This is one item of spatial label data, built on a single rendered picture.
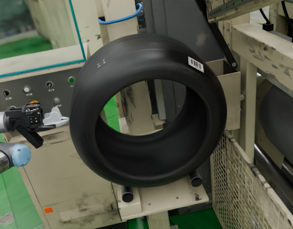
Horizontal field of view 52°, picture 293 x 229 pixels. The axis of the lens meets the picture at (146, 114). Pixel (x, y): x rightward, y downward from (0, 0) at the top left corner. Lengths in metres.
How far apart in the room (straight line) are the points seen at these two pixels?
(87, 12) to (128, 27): 3.14
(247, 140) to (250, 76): 0.35
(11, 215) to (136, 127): 1.64
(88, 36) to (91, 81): 3.49
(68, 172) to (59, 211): 0.33
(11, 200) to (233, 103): 2.14
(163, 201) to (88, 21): 3.44
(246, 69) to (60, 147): 1.10
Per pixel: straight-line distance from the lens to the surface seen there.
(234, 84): 1.42
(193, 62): 0.99
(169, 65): 0.96
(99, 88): 0.96
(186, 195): 1.33
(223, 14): 1.11
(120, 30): 1.29
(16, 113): 1.13
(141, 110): 1.42
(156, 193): 1.36
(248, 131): 1.60
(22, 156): 1.10
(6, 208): 2.91
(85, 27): 4.42
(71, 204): 2.11
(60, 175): 1.95
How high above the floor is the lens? 1.75
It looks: 29 degrees down
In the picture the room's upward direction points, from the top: 10 degrees counter-clockwise
